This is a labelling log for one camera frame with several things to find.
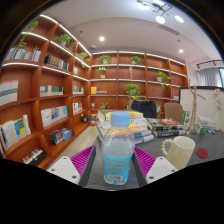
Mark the orange wooden shelf unit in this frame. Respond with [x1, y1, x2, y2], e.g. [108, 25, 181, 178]
[0, 13, 189, 168]

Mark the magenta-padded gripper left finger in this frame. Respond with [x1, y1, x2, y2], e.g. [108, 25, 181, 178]
[46, 144, 97, 188]

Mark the white box stack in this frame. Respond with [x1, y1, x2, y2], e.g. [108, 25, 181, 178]
[195, 114, 218, 132]

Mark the clear blue-capped water bottle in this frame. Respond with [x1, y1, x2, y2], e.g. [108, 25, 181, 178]
[100, 111, 136, 186]

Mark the wooden artist mannequin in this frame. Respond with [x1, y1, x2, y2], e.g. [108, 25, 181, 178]
[186, 79, 207, 131]

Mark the white vase with flowers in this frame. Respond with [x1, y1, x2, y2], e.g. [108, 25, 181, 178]
[212, 88, 224, 132]

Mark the branched round-bulb ceiling lamp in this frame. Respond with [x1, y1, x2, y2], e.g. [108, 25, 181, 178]
[136, 0, 185, 25]

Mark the chair with dark jacket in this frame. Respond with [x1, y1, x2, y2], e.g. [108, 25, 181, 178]
[128, 99, 158, 119]

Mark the window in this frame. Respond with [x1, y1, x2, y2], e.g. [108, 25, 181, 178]
[219, 67, 224, 88]

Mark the flat round red coaster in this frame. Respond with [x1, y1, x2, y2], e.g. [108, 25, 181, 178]
[195, 147, 209, 160]

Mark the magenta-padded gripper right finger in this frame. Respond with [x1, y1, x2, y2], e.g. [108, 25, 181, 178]
[133, 146, 178, 188]

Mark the small green box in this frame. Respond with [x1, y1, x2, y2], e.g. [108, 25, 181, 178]
[194, 124, 208, 135]

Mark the brown chair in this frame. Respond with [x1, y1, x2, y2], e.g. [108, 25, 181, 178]
[163, 101, 184, 124]

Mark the grey curtain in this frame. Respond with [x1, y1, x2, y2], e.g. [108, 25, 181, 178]
[196, 67, 222, 88]

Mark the tall green-white carton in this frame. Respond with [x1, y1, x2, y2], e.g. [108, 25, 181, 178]
[181, 110, 192, 127]

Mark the dark book stack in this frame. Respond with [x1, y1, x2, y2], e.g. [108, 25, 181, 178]
[145, 117, 188, 138]

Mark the colourful book stack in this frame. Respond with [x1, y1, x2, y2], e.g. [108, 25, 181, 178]
[95, 109, 155, 145]

